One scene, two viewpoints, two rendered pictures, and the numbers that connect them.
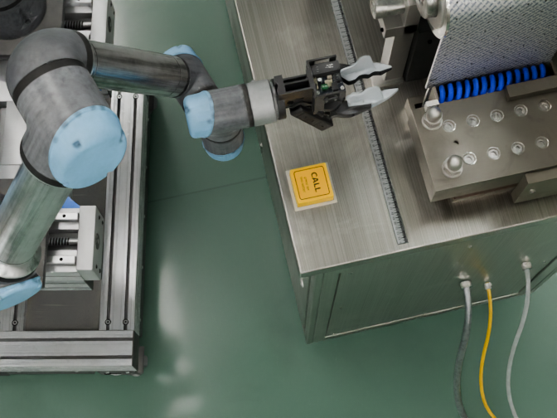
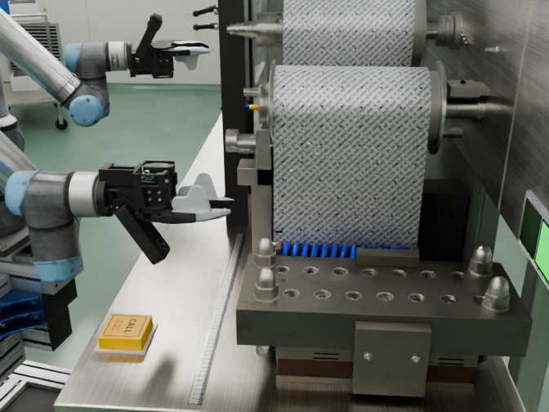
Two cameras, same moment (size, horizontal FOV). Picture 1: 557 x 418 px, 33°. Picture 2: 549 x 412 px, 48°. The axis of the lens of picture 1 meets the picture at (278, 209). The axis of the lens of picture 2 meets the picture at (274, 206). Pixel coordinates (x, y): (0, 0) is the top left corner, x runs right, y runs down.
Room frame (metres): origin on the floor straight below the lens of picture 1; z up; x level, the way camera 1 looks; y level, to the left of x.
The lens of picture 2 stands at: (-0.15, -0.52, 1.50)
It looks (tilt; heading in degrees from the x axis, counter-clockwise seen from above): 24 degrees down; 16
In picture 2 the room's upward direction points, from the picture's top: straight up
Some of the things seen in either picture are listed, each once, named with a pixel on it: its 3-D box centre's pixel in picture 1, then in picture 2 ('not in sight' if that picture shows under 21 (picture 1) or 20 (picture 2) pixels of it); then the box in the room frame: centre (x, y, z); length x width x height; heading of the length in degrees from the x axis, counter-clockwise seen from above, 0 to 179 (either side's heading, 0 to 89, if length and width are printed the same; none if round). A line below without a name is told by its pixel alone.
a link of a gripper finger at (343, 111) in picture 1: (345, 104); (171, 213); (0.67, -0.12, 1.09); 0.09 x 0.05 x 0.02; 92
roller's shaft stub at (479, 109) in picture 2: not in sight; (459, 108); (0.85, -0.55, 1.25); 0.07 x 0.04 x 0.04; 102
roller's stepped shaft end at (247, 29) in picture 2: not in sight; (242, 29); (1.02, -0.13, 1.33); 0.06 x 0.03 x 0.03; 102
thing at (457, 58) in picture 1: (498, 51); (346, 200); (0.75, -0.39, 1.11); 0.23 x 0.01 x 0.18; 102
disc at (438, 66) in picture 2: not in sight; (435, 108); (0.84, -0.51, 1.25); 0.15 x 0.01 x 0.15; 12
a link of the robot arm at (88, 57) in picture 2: not in sight; (88, 58); (1.26, 0.38, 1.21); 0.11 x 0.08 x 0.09; 115
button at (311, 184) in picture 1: (311, 184); (126, 332); (0.58, -0.06, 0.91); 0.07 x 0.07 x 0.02; 12
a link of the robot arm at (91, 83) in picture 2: not in sight; (92, 97); (1.25, 0.37, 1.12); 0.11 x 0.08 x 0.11; 25
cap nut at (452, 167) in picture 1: (454, 163); (266, 283); (0.57, -0.31, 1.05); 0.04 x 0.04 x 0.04
